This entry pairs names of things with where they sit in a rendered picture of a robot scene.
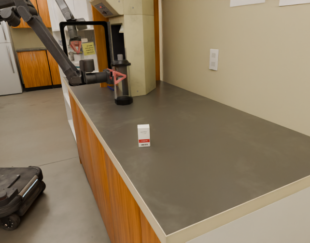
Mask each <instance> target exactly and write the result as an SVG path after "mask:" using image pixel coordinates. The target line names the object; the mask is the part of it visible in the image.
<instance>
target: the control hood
mask: <svg viewBox="0 0 310 243"><path fill-rule="evenodd" d="M89 2H90V3H91V4H92V5H93V6H94V7H95V5H97V4H99V3H103V5H104V6H105V7H106V8H107V9H108V10H109V11H110V12H111V13H112V14H113V15H109V16H104V15H103V14H102V13H101V12H100V11H99V10H98V9H97V8H96V7H95V8H96V9H97V10H98V11H99V12H100V13H101V14H102V15H103V16H104V17H105V18H109V17H114V16H119V15H123V14H124V9H123V0H90V1H89Z"/></svg>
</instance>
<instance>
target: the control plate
mask: <svg viewBox="0 0 310 243"><path fill-rule="evenodd" d="M102 6H103V7H102ZM95 7H96V8H97V9H98V10H99V11H100V12H101V13H102V14H103V12H104V13H105V12H106V11H109V10H108V9H107V8H106V7H105V6H104V5H103V3H99V4H97V5H95ZM103 15H104V16H109V15H113V14H112V13H111V12H110V11H109V12H107V13H105V14H103Z"/></svg>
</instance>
